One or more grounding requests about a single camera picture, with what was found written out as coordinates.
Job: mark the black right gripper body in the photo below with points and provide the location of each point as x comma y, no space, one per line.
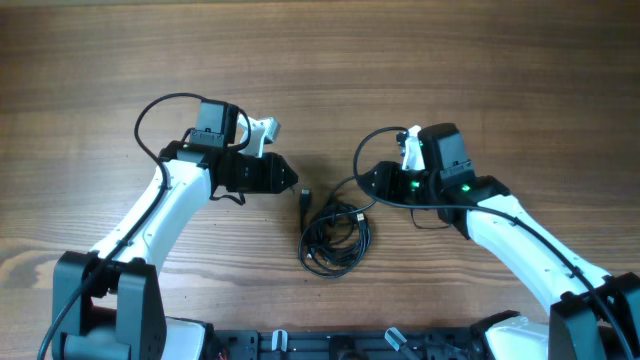
382,178

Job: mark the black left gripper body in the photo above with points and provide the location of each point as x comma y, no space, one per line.
253,175

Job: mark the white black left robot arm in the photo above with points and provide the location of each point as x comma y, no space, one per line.
107,302

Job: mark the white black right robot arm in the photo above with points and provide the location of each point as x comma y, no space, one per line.
591,313

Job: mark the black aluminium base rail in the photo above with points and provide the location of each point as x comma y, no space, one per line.
438,343

